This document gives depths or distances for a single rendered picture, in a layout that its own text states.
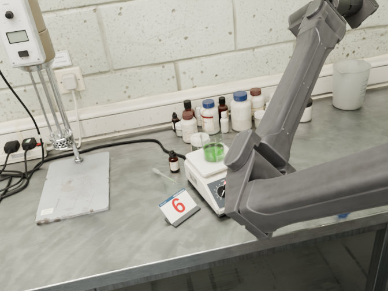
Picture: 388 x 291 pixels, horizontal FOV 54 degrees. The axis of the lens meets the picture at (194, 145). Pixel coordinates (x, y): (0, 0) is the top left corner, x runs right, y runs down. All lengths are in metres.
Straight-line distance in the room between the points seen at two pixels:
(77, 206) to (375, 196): 0.84
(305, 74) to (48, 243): 0.73
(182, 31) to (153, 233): 0.70
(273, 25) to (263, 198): 0.99
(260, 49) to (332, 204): 1.04
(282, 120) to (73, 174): 0.78
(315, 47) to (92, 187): 0.73
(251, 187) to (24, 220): 0.76
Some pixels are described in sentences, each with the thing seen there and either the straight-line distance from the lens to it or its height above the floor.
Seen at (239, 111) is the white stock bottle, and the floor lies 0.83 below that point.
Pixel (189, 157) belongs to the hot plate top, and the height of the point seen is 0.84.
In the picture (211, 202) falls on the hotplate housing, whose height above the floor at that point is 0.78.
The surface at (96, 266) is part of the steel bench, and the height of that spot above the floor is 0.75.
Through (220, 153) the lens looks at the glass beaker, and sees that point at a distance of 1.00.
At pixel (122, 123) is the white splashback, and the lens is 1.39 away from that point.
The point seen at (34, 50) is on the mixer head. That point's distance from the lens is 0.96.
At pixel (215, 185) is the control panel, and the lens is 0.98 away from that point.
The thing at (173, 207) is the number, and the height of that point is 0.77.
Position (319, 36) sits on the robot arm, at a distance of 0.77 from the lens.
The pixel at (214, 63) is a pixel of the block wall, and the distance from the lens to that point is 1.39.
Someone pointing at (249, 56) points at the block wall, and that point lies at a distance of 1.42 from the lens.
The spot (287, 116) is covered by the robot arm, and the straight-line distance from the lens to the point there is 0.64.
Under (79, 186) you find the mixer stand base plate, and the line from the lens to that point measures 1.18.
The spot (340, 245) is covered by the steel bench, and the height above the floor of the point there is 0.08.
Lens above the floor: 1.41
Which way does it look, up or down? 31 degrees down
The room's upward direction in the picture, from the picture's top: 7 degrees counter-clockwise
